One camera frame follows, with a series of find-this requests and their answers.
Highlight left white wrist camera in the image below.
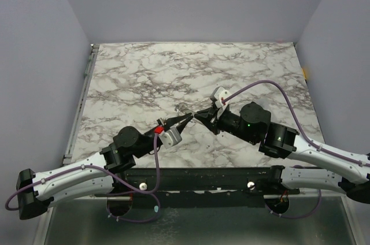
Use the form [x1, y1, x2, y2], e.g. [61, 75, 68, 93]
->
[159, 128, 182, 149]

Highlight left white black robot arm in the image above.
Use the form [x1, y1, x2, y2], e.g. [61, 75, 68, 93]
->
[14, 114, 194, 220]

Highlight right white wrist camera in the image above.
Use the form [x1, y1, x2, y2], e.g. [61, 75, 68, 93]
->
[210, 86, 231, 113]

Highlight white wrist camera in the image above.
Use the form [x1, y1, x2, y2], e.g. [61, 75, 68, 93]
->
[210, 86, 231, 113]
[159, 128, 182, 149]

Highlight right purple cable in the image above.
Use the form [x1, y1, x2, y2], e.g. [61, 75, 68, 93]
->
[221, 80, 370, 219]

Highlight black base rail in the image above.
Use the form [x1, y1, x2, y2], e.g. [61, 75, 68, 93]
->
[59, 165, 345, 208]

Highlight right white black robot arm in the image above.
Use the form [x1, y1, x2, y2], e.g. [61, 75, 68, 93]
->
[195, 102, 369, 203]

